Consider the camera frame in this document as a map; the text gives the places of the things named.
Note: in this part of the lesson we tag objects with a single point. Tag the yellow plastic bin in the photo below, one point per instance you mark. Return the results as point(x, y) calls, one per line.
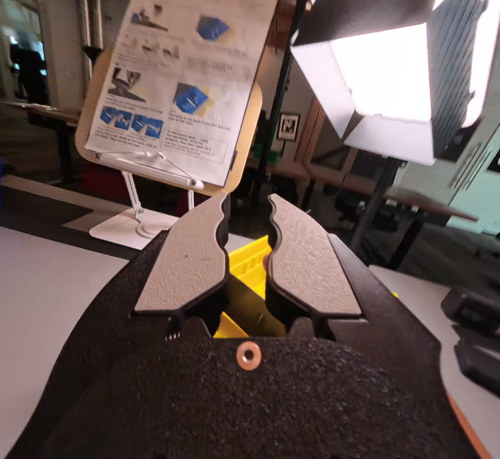
point(250, 260)

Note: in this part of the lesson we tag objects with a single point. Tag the red floor box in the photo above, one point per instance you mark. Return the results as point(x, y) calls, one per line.
point(101, 179)

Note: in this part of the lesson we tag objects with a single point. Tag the wooden table black legs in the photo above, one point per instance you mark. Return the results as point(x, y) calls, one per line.
point(47, 111)

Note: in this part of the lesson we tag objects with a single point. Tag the white studio light panel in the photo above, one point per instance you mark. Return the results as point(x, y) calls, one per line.
point(382, 76)

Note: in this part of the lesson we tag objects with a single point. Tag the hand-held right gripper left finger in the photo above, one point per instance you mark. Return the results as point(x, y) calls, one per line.
point(183, 260)

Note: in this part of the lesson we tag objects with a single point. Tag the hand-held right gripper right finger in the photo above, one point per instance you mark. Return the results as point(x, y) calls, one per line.
point(312, 267)

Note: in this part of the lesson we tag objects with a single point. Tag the wooden office desk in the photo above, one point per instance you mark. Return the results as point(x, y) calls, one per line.
point(410, 197)

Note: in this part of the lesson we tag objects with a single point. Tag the black light stand pole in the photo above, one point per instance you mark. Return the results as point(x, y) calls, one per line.
point(371, 209)
point(281, 88)

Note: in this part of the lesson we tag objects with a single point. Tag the small black white marker tag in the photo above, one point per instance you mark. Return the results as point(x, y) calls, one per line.
point(288, 126)

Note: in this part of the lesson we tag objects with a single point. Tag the person's right hand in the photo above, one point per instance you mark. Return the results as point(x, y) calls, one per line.
point(266, 263)

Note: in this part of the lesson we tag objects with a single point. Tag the instruction sheet stand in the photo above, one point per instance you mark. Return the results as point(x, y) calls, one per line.
point(187, 56)

